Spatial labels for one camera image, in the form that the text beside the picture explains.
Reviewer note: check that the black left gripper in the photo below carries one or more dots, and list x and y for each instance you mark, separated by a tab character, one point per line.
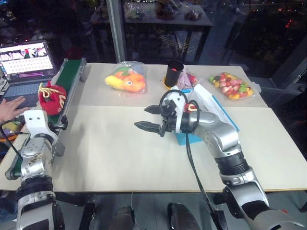
60	126

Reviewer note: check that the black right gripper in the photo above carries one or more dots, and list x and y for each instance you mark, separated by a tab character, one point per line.
168	117

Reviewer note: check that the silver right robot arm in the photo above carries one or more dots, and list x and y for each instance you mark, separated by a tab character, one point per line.
216	129

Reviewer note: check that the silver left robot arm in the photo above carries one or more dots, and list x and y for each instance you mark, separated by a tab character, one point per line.
33	155

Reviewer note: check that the white and blue shoebox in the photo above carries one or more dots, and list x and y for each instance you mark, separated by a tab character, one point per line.
216	105

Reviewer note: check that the person's bare hand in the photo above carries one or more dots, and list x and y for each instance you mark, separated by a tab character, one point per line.
12	109

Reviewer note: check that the red embroidered plush shoe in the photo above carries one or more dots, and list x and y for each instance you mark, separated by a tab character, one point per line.
51	98

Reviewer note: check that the yellow dish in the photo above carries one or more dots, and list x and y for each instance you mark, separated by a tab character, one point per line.
164	80

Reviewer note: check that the bag of orange plush toys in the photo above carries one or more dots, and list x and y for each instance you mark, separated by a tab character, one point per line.
127	80

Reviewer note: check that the black cup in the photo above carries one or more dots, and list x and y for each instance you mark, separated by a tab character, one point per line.
173	74

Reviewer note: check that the yellow and purple plush toys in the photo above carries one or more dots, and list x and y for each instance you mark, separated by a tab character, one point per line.
10	129

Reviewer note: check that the bag of purple toys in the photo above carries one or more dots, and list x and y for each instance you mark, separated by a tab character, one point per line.
183	80

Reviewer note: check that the green conveyor belt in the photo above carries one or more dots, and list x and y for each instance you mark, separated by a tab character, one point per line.
69	76

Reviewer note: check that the open laptop computer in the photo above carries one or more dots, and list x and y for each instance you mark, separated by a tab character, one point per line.
26	62

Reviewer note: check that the bag of colourful toy fruit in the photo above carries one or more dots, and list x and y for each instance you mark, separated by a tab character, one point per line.
231	86

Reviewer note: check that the grey window pillar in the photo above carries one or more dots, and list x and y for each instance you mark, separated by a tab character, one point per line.
116	31

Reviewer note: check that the dark background table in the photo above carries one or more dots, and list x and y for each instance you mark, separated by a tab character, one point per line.
168	21

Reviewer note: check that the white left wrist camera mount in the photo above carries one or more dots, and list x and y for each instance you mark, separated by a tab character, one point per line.
36	122

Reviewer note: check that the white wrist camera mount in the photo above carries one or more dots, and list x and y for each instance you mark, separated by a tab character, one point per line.
36	122
178	105

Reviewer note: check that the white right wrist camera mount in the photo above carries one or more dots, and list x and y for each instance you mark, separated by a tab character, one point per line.
178	105

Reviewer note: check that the black table frame strut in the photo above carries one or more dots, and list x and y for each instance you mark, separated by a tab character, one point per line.
87	215

